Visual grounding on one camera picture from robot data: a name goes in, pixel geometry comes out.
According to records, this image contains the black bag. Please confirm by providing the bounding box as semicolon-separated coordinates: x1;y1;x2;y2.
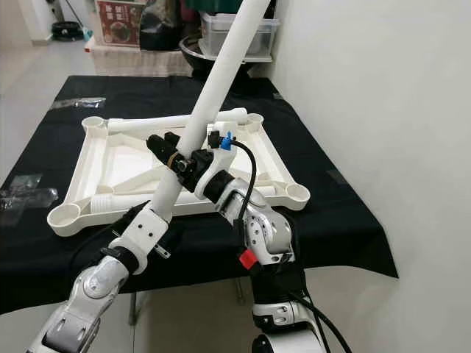
138;0;187;52

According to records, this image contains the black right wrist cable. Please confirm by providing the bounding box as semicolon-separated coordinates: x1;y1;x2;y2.
224;136;258;221

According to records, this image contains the black tablecloth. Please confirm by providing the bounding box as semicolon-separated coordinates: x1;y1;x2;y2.
0;75;400;315

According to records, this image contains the clear tape cross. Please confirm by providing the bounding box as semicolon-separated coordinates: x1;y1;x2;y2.
0;173;60;227

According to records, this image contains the white plastic table top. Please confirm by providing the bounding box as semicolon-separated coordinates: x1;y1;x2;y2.
46;113;311;238

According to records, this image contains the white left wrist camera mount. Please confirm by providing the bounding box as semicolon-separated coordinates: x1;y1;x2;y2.
118;207;170;274

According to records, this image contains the clear plastic storage container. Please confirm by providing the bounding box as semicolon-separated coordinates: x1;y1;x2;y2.
199;11;280;61

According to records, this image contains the red printed box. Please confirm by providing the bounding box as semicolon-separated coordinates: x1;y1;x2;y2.
94;0;146;49

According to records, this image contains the beige cloth covered table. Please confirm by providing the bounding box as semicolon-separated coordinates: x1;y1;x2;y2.
85;37;196;78

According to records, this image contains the black wok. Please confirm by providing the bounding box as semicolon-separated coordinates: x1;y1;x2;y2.
179;35;273;78

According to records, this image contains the broom with teal brush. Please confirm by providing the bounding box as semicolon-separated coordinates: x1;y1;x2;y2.
63;0;95;41

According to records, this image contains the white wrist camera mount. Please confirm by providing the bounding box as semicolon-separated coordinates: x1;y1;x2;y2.
195;124;242;203
118;207;170;274

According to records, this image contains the black robot vacuum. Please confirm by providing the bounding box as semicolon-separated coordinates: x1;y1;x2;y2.
52;21;85;41

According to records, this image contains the green round lid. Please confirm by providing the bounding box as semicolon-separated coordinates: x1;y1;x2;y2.
183;0;240;15

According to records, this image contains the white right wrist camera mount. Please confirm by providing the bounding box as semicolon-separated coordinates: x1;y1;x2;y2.
195;124;242;203

